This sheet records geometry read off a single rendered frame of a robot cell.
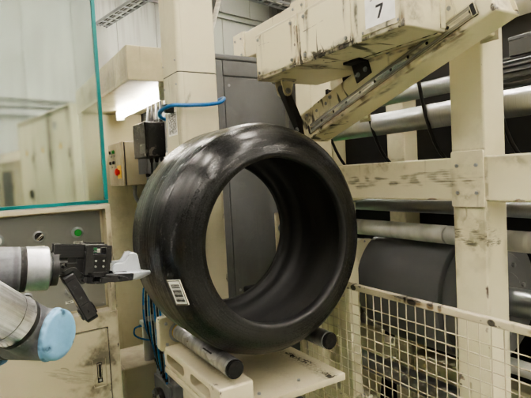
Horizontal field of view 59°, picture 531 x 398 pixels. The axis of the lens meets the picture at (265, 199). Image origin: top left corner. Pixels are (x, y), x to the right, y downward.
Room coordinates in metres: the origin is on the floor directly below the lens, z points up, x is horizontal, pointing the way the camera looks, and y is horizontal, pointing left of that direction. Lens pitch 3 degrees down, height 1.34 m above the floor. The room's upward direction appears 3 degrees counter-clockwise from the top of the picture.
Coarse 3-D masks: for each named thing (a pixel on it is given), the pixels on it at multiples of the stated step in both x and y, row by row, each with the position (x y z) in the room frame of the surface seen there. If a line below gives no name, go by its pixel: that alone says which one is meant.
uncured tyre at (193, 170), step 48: (192, 144) 1.15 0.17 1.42; (240, 144) 1.08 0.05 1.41; (288, 144) 1.14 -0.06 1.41; (144, 192) 1.17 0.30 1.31; (192, 192) 1.02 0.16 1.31; (288, 192) 1.47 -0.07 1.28; (336, 192) 1.21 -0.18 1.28; (144, 240) 1.09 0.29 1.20; (192, 240) 1.00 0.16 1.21; (288, 240) 1.47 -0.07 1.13; (336, 240) 1.36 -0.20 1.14; (192, 288) 1.00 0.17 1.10; (288, 288) 1.43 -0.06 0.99; (336, 288) 1.21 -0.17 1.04; (240, 336) 1.06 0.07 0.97; (288, 336) 1.13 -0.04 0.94
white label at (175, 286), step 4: (168, 280) 1.00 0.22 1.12; (172, 280) 1.00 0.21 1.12; (176, 280) 0.99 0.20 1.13; (168, 284) 1.01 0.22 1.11; (172, 284) 1.00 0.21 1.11; (176, 284) 0.99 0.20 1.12; (180, 284) 0.99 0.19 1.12; (172, 288) 1.00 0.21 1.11; (176, 288) 1.00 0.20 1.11; (180, 288) 0.99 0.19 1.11; (172, 292) 1.01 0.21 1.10; (176, 292) 1.00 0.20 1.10; (180, 292) 0.99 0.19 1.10; (184, 292) 0.99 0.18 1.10; (176, 296) 1.01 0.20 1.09; (180, 296) 1.00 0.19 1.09; (184, 296) 0.99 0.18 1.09; (176, 300) 1.01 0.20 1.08; (180, 300) 1.00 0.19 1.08; (184, 300) 1.00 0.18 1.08; (176, 304) 1.01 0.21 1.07; (180, 304) 1.01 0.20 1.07; (184, 304) 1.00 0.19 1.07; (188, 304) 0.99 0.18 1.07
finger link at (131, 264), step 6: (126, 258) 1.03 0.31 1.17; (132, 258) 1.03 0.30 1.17; (120, 264) 1.02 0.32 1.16; (126, 264) 1.03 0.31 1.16; (132, 264) 1.03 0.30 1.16; (138, 264) 1.04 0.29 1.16; (114, 270) 1.01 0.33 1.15; (120, 270) 1.02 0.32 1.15; (126, 270) 1.02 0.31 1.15; (132, 270) 1.03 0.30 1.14; (138, 270) 1.04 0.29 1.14; (138, 276) 1.03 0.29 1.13; (144, 276) 1.06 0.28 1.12
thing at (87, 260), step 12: (60, 252) 0.96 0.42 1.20; (72, 252) 0.97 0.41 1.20; (84, 252) 0.98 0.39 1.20; (96, 252) 1.00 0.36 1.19; (108, 252) 0.99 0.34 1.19; (60, 264) 0.96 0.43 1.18; (72, 264) 0.97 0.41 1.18; (84, 264) 0.98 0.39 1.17; (96, 264) 0.99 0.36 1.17; (108, 264) 1.00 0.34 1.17; (84, 276) 0.97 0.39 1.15; (96, 276) 0.98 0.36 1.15
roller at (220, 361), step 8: (176, 328) 1.32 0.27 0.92; (176, 336) 1.30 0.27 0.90; (184, 336) 1.26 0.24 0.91; (192, 336) 1.23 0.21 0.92; (184, 344) 1.26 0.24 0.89; (192, 344) 1.21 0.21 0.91; (200, 344) 1.18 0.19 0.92; (208, 344) 1.16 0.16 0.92; (200, 352) 1.16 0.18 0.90; (208, 352) 1.13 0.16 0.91; (216, 352) 1.11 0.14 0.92; (224, 352) 1.10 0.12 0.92; (208, 360) 1.12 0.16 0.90; (216, 360) 1.09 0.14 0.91; (224, 360) 1.06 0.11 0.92; (232, 360) 1.05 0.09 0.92; (216, 368) 1.10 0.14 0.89; (224, 368) 1.05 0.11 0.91; (232, 368) 1.05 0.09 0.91; (240, 368) 1.06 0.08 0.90; (232, 376) 1.05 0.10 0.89
